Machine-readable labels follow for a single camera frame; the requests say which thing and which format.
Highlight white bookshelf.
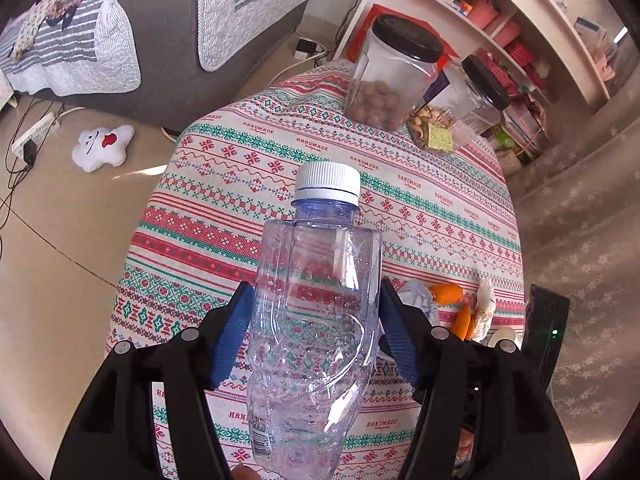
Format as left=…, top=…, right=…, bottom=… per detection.
left=332, top=0, right=631, bottom=111

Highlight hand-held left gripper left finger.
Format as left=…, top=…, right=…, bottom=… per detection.
left=50, top=282, right=256, bottom=480

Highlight white cloud plush toy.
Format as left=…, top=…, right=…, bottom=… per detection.
left=71, top=125, right=135, bottom=173

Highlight clear plastic bottle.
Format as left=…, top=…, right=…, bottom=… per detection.
left=245, top=161, right=383, bottom=480

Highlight upright pastel books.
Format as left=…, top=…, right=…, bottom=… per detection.
left=575, top=17, right=628, bottom=81

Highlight grey sofa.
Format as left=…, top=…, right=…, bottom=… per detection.
left=0, top=0, right=326, bottom=128

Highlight white power strip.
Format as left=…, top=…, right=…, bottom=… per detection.
left=11, top=112, right=60, bottom=158

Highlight pink slotted basket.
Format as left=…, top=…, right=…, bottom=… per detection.
left=505, top=42, right=536, bottom=68

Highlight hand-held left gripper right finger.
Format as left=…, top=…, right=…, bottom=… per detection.
left=379, top=280, right=581, bottom=480

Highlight pink pen cup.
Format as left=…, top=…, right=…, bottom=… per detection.
left=467, top=0, right=501, bottom=28

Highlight clear jar with yellow label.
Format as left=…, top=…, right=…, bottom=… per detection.
left=406, top=55, right=512, bottom=155

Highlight striped quilted armrest cover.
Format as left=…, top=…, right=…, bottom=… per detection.
left=197, top=0, right=323, bottom=72

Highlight patterned striped tablecloth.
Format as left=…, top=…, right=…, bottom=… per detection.
left=107, top=59, right=526, bottom=480

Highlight floral patterned cloth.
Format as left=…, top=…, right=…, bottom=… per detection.
left=10, top=0, right=101, bottom=58

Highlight floral tissue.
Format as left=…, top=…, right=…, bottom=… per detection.
left=472, top=277, right=497, bottom=341

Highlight striped quilted seat cover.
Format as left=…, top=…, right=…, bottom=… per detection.
left=0, top=0, right=141, bottom=97

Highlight clear jar with brown nuts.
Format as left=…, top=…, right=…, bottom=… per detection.
left=344, top=14, right=445, bottom=131

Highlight orange peel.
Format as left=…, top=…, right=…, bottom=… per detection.
left=431, top=284, right=463, bottom=305
left=452, top=304, right=473, bottom=338

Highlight beige floral curtain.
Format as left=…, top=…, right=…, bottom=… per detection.
left=515, top=25, right=640, bottom=441

